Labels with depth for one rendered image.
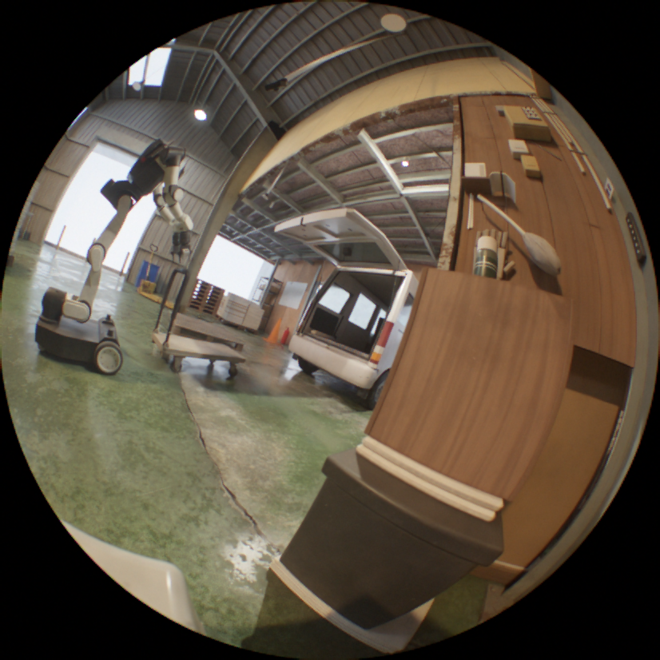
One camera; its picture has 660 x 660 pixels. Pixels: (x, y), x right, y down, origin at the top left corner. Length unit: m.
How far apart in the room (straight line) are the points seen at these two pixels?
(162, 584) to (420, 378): 0.38
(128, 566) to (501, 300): 0.48
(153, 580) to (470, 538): 0.32
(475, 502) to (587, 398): 0.65
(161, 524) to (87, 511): 0.24
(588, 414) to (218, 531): 1.25
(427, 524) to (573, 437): 0.69
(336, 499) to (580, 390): 0.83
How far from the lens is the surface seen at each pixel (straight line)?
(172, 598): 0.15
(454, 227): 0.86
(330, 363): 2.49
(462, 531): 0.35
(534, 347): 0.37
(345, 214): 1.83
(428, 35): 5.08
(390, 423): 0.37
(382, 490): 0.34
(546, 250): 0.72
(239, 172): 5.48
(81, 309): 1.55
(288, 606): 0.72
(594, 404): 0.96
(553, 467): 0.92
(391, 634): 0.71
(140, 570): 0.16
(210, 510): 0.83
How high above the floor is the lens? 0.68
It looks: 2 degrees up
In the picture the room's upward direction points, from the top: 21 degrees clockwise
